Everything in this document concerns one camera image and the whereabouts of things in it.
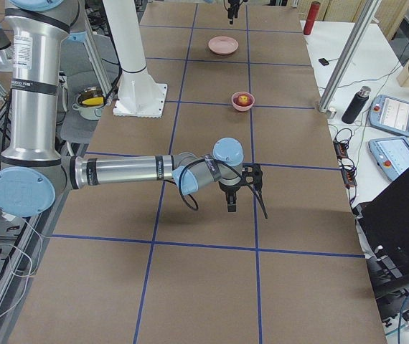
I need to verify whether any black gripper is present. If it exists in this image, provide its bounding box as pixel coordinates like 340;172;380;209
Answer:
227;0;240;24
218;181;242;212

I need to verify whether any red apple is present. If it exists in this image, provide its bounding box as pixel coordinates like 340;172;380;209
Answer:
235;93;253;107

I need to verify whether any pink bowl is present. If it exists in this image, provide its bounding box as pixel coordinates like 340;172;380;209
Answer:
231;92;255;112

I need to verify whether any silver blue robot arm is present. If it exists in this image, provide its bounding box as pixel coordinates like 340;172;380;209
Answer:
0;1;243;217

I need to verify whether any pink plate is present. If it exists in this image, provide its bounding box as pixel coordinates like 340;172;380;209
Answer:
207;36;239;56

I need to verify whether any red bottle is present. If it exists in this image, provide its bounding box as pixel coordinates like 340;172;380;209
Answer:
303;1;321;35

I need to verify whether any small black square device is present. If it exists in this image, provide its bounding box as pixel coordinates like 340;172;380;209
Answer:
318;58;329;66

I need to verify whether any orange black power strip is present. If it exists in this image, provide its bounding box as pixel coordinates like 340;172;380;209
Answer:
334;140;357;189

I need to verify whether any black thermos bottle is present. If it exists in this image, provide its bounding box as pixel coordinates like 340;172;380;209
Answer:
342;86;371;124

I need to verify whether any steel pot with corn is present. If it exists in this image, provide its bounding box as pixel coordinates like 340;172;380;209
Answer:
72;87;105;121

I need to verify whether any near teach pendant tablet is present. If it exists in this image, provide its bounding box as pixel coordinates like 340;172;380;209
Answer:
368;137;409;181

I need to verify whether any teach pendant tablet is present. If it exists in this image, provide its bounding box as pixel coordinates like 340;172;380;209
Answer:
368;95;409;138
368;137;409;181

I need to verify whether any black laptop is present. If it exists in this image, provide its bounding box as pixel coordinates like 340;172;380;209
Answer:
357;166;409;284

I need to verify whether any far teach pendant tablet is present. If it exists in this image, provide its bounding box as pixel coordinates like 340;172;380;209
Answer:
368;95;409;138

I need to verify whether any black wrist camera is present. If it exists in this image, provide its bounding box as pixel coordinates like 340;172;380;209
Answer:
243;163;263;191

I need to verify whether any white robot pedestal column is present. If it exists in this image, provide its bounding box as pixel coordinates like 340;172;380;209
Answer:
103;0;168;118

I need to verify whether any aluminium frame post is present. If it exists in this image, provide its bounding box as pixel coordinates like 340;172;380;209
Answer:
318;0;382;113

